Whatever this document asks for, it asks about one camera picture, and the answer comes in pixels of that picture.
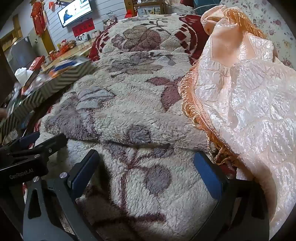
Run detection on wooden framed picture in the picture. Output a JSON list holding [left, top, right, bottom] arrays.
[[124, 0, 165, 18]]

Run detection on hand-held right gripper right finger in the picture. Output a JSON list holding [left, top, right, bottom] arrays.
[[193, 151, 270, 241]]

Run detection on wooden dining table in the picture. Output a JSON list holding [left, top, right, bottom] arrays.
[[42, 38, 99, 70]]

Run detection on red hanging decoration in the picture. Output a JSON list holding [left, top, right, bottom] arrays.
[[31, 1, 46, 36]]

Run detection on white plastic bag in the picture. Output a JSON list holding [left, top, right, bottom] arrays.
[[14, 67, 34, 84]]

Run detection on plush toys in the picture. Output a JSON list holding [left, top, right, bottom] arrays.
[[58, 39, 77, 52]]

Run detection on floral printed cloth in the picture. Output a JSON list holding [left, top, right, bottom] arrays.
[[220, 0, 296, 68]]

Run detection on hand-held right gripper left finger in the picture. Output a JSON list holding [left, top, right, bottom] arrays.
[[22, 149, 100, 241]]

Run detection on grey refrigerator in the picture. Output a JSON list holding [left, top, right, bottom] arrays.
[[10, 36, 32, 70]]

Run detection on peach satin fringed cloth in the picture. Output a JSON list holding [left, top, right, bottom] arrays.
[[178, 5, 296, 237]]

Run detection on red wall banner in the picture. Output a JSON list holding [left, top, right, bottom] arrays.
[[72, 19, 94, 37]]

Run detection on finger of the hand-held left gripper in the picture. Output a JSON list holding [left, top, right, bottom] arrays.
[[5, 131, 41, 154], [35, 133, 68, 156]]

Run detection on floral fleece blanket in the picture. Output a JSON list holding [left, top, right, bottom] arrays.
[[35, 14, 236, 241]]

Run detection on wall television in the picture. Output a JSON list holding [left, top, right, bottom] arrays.
[[57, 0, 93, 28]]

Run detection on large wedding photo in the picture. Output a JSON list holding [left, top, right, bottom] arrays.
[[103, 16, 117, 29]]

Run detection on chevron striped cardboard box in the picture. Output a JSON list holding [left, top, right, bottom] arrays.
[[0, 57, 96, 145]]

